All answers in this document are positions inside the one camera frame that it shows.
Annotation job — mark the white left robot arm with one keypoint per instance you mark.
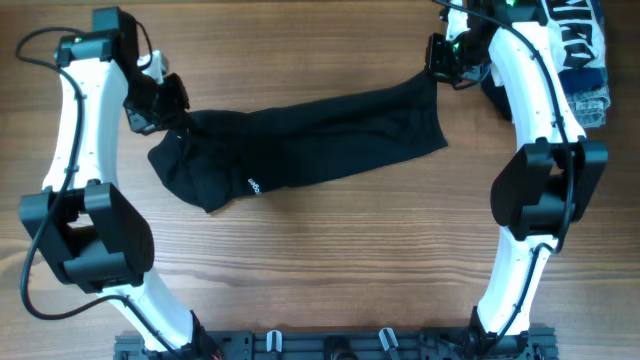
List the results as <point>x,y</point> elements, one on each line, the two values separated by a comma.
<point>88,233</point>

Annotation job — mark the navy blue folded garment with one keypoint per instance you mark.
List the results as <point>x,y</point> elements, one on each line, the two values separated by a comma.
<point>572,81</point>

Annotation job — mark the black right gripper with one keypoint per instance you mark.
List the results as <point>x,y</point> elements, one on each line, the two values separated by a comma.
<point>436,65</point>

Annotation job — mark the black t-shirt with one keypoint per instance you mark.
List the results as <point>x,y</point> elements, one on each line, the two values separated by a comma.
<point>227,154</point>

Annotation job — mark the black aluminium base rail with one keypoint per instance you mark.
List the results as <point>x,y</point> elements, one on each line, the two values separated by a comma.
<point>430,343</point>

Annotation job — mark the grey folded garment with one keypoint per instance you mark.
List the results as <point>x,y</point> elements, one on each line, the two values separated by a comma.
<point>590,107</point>

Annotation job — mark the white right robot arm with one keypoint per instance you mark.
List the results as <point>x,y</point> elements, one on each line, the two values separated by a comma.
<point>548,183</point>

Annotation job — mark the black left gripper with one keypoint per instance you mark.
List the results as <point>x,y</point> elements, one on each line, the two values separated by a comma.
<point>173,112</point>

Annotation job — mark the white printed folded shirt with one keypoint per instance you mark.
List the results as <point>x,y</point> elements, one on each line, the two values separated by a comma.
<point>575,34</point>

